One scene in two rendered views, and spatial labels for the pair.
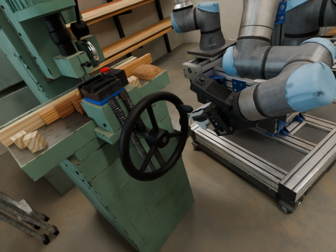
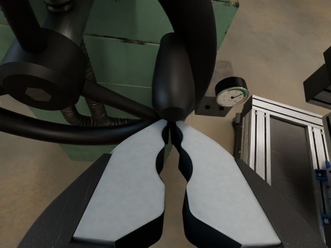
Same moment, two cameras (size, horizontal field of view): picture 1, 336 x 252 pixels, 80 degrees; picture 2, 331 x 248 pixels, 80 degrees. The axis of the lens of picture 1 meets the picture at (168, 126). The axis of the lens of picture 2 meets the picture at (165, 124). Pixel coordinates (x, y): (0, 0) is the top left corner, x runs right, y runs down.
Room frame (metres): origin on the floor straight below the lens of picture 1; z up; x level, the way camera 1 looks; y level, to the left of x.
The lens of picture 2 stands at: (0.45, -0.10, 0.95)
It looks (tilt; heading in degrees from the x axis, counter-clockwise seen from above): 60 degrees down; 24
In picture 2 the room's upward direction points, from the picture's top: 17 degrees clockwise
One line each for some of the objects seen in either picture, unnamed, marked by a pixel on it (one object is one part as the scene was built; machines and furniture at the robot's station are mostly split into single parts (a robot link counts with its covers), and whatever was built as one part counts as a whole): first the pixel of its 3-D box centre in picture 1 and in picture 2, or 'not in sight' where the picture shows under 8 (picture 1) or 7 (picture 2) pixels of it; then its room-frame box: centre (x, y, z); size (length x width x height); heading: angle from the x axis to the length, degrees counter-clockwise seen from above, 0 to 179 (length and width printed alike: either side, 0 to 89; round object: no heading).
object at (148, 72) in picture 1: (144, 69); not in sight; (0.84, 0.02, 0.92); 0.14 x 0.09 x 0.04; 39
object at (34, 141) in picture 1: (35, 141); not in sight; (0.50, 0.37, 0.92); 0.04 x 0.03 x 0.05; 101
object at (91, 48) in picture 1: (89, 54); not in sight; (0.94, 0.24, 1.02); 0.12 x 0.03 x 0.12; 39
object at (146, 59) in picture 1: (105, 83); not in sight; (0.81, 0.19, 0.92); 0.54 x 0.02 x 0.04; 129
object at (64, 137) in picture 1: (105, 111); not in sight; (0.66, 0.20, 0.87); 0.61 x 0.30 x 0.06; 129
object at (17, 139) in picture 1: (22, 139); not in sight; (0.55, 0.44, 0.92); 0.04 x 0.04 x 0.04; 42
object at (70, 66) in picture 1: (74, 65); not in sight; (0.78, 0.26, 1.03); 0.14 x 0.07 x 0.09; 39
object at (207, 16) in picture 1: (207, 15); not in sight; (1.20, -0.39, 0.98); 0.13 x 0.12 x 0.14; 64
